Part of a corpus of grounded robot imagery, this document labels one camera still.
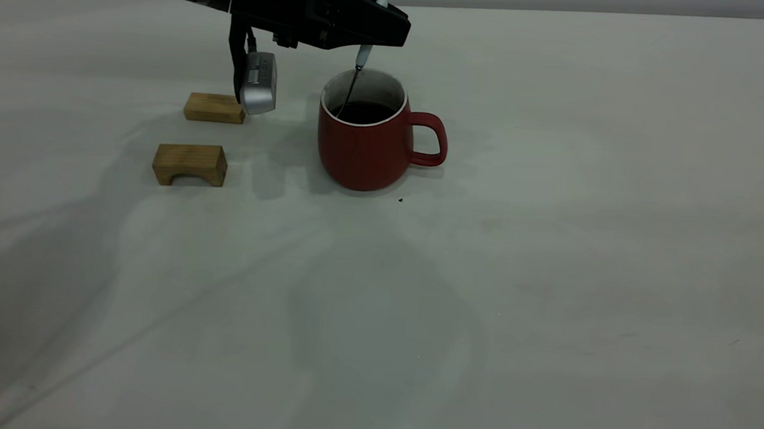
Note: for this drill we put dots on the arched wooden block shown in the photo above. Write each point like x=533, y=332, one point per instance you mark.
x=189, y=159

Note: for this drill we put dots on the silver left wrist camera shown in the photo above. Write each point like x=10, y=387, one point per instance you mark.
x=260, y=84

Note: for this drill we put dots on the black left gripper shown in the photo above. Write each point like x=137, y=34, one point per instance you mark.
x=289, y=3

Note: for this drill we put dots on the red ceramic mug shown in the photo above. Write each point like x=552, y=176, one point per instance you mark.
x=366, y=154

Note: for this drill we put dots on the flat wooden block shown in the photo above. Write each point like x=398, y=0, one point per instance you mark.
x=213, y=108

